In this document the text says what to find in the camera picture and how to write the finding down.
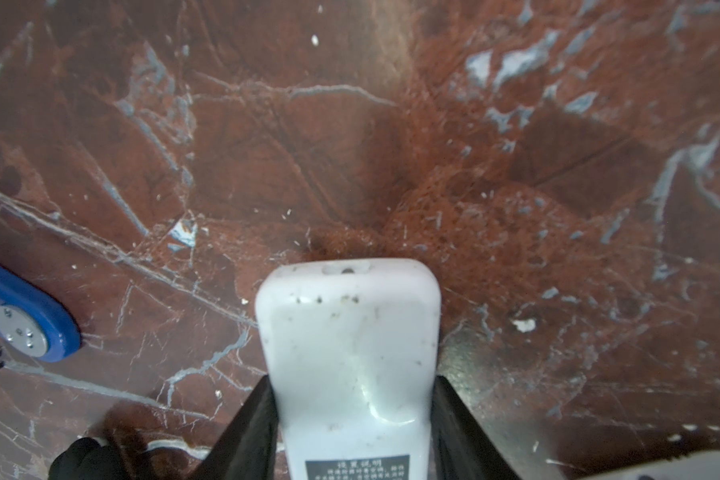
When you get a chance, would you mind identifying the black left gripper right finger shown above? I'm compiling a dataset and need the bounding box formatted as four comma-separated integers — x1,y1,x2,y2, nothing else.
431,375,507,479

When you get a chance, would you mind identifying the blue stapler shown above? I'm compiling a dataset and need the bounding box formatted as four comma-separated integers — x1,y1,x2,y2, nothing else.
0,265,82,369

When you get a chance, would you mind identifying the white air conditioner remote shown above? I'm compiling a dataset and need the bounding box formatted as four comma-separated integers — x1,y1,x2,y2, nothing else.
583,450,720,480

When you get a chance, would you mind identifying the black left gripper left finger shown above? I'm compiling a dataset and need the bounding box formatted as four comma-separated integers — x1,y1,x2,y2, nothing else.
189,375,278,480

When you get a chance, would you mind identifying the white remote with red buttons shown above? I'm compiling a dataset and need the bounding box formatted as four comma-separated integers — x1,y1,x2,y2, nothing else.
255,258,441,479

